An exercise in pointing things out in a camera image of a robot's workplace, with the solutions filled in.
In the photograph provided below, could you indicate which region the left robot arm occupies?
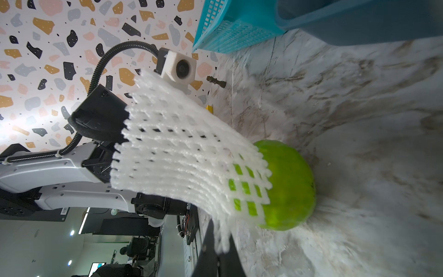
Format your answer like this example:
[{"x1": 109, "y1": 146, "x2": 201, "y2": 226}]
[{"x1": 1, "y1": 142, "x2": 188, "y2": 219}]

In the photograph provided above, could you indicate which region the teal plastic basket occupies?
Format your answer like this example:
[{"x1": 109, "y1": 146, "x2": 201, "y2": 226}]
[{"x1": 193, "y1": 0, "x2": 284, "y2": 54}]

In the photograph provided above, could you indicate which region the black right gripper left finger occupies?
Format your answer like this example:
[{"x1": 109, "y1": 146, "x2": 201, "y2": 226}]
[{"x1": 192, "y1": 220, "x2": 218, "y2": 277}]

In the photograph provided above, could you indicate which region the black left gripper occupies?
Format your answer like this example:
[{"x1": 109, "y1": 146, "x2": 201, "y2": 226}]
[{"x1": 69, "y1": 84, "x2": 129, "y2": 144}]

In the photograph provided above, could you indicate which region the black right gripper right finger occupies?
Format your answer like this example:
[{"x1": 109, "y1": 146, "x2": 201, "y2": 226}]
[{"x1": 219, "y1": 236, "x2": 246, "y2": 277}]

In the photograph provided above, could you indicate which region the dark chess piece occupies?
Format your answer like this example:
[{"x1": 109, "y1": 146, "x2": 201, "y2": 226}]
[{"x1": 207, "y1": 76, "x2": 227, "y2": 88}]

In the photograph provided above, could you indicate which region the green custard apple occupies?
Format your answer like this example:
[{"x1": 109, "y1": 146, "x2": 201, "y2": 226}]
[{"x1": 228, "y1": 139, "x2": 317, "y2": 232}]

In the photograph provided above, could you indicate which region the yellow triangular plastic block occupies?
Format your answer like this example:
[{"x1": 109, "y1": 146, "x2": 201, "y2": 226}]
[{"x1": 206, "y1": 105, "x2": 213, "y2": 114}]

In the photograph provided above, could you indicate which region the dark blue net bin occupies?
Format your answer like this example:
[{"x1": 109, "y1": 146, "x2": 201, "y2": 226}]
[{"x1": 275, "y1": 0, "x2": 443, "y2": 46}]

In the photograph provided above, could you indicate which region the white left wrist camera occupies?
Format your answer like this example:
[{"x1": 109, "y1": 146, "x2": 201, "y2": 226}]
[{"x1": 155, "y1": 47, "x2": 197, "y2": 85}]

